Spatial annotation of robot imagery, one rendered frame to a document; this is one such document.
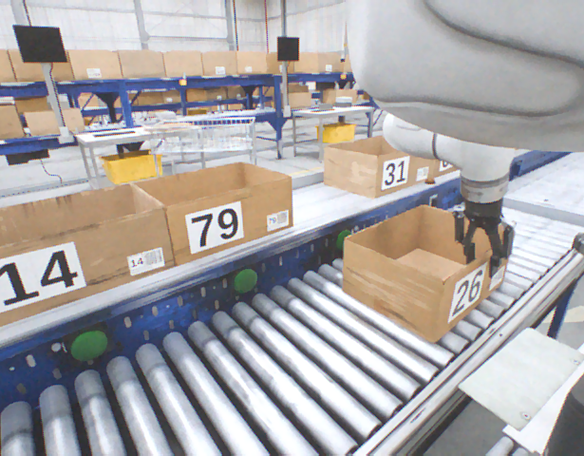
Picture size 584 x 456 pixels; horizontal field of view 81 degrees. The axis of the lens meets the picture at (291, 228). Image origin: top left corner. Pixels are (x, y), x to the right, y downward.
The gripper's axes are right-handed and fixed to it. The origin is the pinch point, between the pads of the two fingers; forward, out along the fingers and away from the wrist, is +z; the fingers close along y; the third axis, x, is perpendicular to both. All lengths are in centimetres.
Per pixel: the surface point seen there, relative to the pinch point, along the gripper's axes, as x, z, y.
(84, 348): -81, -21, -42
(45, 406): -92, -18, -38
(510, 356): -14.7, 9.8, 13.9
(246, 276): -43, -8, -42
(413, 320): -22.2, 3.8, -4.8
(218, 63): 204, 3, -502
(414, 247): 11.1, 17.5, -28.6
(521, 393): -22.7, 6.9, 19.4
